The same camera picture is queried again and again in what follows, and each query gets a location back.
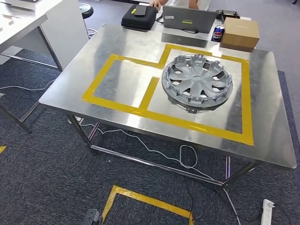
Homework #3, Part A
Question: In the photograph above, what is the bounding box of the grey plastic wheel cover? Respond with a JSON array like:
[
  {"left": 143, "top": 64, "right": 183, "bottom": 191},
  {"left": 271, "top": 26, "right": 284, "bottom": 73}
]
[{"left": 161, "top": 53, "right": 234, "bottom": 114}]

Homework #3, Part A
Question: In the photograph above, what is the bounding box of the stainless steel workbench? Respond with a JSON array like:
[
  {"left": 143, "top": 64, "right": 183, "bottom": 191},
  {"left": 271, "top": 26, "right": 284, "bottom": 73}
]
[{"left": 38, "top": 23, "right": 298, "bottom": 191}]

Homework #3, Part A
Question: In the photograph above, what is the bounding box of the white narrow desk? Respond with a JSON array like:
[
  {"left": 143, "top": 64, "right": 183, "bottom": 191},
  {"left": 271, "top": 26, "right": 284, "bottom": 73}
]
[{"left": 138, "top": 2, "right": 253, "bottom": 50}]

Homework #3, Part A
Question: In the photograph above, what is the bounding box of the black zip case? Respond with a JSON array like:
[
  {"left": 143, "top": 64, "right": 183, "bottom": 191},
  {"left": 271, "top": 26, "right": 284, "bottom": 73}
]
[{"left": 121, "top": 4, "right": 158, "bottom": 31}]

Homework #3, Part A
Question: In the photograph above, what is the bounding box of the dark phone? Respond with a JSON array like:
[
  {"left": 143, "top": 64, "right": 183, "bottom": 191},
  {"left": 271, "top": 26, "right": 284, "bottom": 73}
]
[{"left": 133, "top": 4, "right": 148, "bottom": 17}]

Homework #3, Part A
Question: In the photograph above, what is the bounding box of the grey laptop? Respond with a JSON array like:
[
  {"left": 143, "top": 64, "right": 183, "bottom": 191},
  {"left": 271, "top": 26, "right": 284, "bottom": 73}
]
[{"left": 162, "top": 5, "right": 218, "bottom": 34}]

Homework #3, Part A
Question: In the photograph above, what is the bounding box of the person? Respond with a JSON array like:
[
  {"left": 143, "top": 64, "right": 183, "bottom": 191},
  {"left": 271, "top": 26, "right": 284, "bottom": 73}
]
[{"left": 149, "top": 0, "right": 212, "bottom": 12}]

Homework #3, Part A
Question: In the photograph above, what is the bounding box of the blue cola can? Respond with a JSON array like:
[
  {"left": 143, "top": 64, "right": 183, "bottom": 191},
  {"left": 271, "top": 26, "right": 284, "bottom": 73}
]
[{"left": 210, "top": 25, "right": 225, "bottom": 43}]

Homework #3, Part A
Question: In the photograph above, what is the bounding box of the black round stool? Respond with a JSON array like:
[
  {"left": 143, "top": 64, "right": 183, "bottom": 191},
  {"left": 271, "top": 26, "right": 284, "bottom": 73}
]
[{"left": 78, "top": 2, "right": 98, "bottom": 39}]

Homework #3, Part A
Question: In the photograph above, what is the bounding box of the black tray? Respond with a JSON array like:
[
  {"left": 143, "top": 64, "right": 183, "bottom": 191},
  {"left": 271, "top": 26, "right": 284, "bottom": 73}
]
[{"left": 215, "top": 9, "right": 241, "bottom": 23}]

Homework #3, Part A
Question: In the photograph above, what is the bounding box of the brown cardboard box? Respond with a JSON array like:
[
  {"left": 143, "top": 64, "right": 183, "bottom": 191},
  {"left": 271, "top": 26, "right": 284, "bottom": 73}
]
[{"left": 219, "top": 16, "right": 260, "bottom": 53}]

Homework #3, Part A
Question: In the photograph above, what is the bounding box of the white power strip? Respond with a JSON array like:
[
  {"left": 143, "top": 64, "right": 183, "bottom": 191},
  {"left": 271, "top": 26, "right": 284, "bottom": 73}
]
[{"left": 260, "top": 198, "right": 275, "bottom": 225}]

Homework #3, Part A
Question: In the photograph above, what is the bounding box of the silver laptop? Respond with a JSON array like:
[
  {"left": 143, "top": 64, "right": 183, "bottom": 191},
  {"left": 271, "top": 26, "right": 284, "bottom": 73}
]
[{"left": 5, "top": 0, "right": 41, "bottom": 4}]

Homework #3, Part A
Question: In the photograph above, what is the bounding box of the white floor cable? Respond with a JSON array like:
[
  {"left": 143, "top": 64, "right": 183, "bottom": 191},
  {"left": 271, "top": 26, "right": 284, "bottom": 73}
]
[
  {"left": 0, "top": 79, "right": 56, "bottom": 92},
  {"left": 79, "top": 122, "right": 242, "bottom": 225}
]

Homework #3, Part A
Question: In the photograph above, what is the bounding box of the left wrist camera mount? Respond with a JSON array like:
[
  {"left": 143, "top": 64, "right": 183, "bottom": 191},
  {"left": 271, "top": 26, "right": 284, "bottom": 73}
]
[{"left": 81, "top": 208, "right": 103, "bottom": 225}]

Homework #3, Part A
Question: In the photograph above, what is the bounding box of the black floor cable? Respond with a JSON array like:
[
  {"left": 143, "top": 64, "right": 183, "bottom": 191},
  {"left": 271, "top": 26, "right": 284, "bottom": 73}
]
[{"left": 274, "top": 202, "right": 292, "bottom": 225}]

